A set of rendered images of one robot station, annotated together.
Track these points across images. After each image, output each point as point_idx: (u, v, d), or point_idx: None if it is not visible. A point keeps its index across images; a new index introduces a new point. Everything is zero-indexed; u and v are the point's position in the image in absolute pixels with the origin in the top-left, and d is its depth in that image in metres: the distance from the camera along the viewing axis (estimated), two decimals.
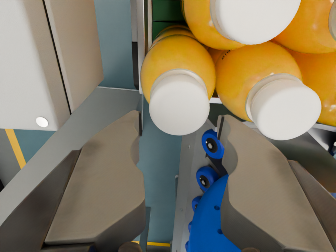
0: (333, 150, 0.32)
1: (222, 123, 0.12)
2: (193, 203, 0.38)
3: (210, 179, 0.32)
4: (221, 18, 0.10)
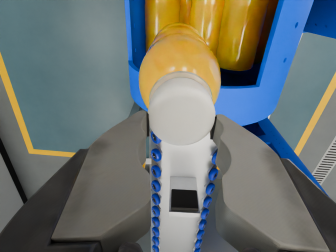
0: None
1: (214, 123, 0.12)
2: None
3: None
4: None
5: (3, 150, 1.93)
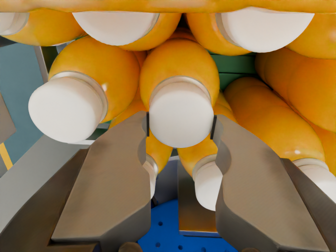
0: None
1: (214, 123, 0.12)
2: None
3: None
4: (36, 125, 0.12)
5: None
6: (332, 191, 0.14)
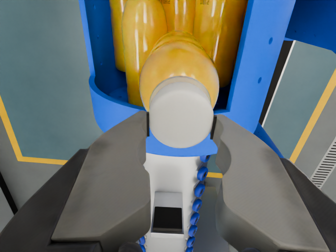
0: None
1: (214, 123, 0.12)
2: None
3: None
4: None
5: None
6: None
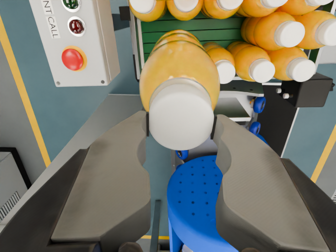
0: (252, 107, 0.55)
1: (214, 123, 0.12)
2: (180, 158, 0.61)
3: None
4: (150, 133, 0.12)
5: None
6: (269, 67, 0.36)
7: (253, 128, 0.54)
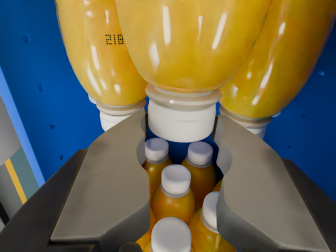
0: None
1: (215, 123, 0.12)
2: None
3: None
4: None
5: None
6: None
7: None
